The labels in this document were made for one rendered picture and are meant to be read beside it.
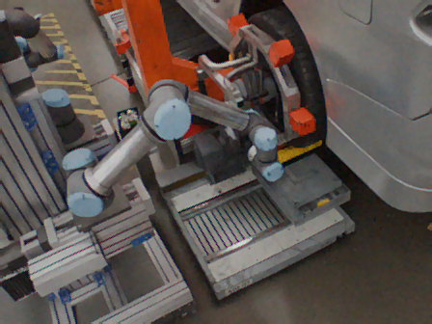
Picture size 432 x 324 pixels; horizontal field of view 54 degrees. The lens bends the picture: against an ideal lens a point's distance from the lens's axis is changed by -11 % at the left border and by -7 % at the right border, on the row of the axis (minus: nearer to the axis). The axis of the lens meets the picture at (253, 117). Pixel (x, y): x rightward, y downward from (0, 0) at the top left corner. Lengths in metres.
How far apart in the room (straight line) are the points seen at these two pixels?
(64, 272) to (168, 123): 0.71
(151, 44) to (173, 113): 0.96
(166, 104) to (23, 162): 0.67
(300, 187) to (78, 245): 1.24
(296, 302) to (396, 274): 0.54
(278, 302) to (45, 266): 1.13
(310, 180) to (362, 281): 0.62
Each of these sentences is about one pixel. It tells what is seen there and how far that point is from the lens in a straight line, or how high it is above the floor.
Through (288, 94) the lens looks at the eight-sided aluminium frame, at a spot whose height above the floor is 0.96.
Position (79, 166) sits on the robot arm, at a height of 1.04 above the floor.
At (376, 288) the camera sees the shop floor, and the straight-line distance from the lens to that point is 2.35.
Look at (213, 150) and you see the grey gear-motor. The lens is 2.47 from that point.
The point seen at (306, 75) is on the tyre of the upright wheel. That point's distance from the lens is 1.81.
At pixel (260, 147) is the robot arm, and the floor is 0.97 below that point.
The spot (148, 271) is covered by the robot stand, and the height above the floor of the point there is 0.21.
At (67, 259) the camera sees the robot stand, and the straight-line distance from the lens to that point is 1.75.
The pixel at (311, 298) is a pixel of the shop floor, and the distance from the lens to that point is 2.30.
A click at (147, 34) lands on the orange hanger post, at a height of 1.08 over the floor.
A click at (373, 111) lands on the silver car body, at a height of 1.10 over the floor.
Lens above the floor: 2.01
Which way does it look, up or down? 37 degrees down
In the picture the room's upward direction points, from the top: 7 degrees counter-clockwise
